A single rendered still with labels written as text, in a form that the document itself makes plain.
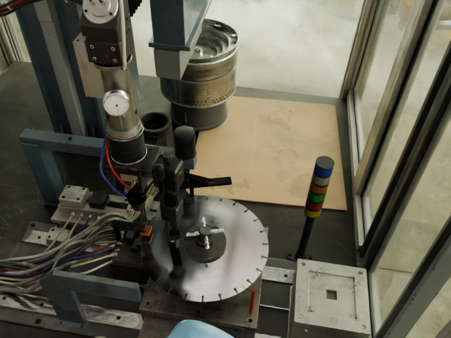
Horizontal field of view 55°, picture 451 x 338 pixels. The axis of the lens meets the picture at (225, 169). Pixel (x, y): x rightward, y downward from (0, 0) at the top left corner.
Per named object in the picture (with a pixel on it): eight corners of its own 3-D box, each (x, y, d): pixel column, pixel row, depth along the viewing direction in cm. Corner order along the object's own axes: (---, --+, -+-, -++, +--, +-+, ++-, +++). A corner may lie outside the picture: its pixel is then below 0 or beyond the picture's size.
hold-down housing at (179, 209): (187, 213, 104) (184, 150, 89) (179, 228, 101) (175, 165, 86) (166, 206, 105) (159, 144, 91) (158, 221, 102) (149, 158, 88)
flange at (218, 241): (179, 231, 115) (178, 225, 113) (219, 222, 118) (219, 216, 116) (189, 265, 108) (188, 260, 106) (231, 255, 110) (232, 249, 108)
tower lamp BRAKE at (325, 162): (331, 165, 109) (334, 157, 106) (332, 178, 105) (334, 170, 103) (313, 163, 109) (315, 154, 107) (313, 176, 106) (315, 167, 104)
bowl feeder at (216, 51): (239, 98, 192) (244, 21, 166) (229, 144, 170) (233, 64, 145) (172, 90, 195) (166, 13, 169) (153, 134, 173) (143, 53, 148)
